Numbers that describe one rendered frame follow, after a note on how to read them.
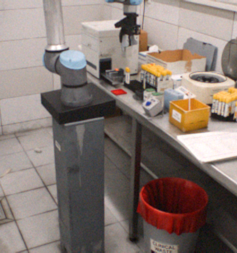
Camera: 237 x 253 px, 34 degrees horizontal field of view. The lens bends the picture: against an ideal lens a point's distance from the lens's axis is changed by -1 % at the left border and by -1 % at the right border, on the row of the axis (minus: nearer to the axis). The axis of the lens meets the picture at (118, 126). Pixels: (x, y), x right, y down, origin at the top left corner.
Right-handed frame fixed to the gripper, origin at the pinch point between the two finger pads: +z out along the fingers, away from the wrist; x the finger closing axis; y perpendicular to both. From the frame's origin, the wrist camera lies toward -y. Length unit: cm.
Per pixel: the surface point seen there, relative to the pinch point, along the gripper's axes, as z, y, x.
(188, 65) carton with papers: 11.3, 18.0, 32.3
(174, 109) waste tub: 15, 53, -18
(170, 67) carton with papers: 10.9, 15.1, 20.4
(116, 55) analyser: 8.4, -17.8, 7.5
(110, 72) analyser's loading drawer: 16.6, -12.8, -1.4
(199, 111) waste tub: 14, 63, -13
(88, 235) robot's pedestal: 90, 24, -46
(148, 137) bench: 83, -31, 51
